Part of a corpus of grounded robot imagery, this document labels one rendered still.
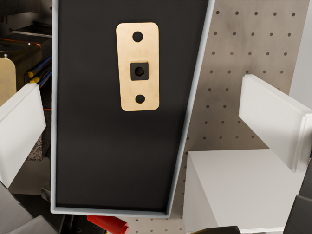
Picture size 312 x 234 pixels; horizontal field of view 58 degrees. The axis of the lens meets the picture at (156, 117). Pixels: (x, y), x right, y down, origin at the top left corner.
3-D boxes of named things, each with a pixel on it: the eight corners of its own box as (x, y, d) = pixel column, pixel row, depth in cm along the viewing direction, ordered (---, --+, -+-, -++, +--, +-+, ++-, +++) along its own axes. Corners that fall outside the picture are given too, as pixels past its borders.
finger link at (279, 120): (305, 115, 12) (321, 114, 12) (242, 74, 18) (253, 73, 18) (292, 174, 13) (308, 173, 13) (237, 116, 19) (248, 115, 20)
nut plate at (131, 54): (115, 23, 25) (115, 24, 24) (158, 22, 26) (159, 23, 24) (121, 110, 29) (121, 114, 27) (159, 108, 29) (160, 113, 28)
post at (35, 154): (64, 58, 71) (-2, 124, 34) (84, 61, 71) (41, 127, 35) (63, 77, 73) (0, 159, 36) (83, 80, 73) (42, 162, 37)
